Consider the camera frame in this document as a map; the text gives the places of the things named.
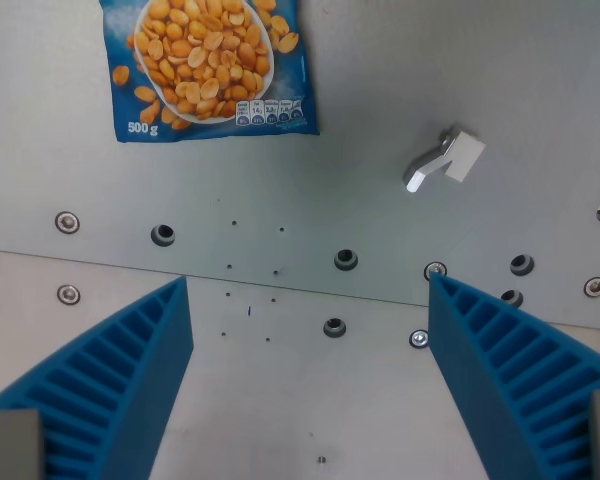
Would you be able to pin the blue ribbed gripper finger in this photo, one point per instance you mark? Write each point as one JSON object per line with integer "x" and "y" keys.
{"x": 130, "y": 380}
{"x": 480, "y": 380}

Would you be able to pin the silver countersunk hex screw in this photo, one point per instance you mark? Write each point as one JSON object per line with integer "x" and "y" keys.
{"x": 418, "y": 339}
{"x": 436, "y": 269}
{"x": 68, "y": 294}
{"x": 595, "y": 286}
{"x": 67, "y": 222}

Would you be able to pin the blue peanut bag 500 g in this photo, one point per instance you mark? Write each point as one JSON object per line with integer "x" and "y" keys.
{"x": 280, "y": 100}

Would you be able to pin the small aluminium bracket block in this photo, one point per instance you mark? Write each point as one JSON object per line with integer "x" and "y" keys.
{"x": 460, "y": 152}

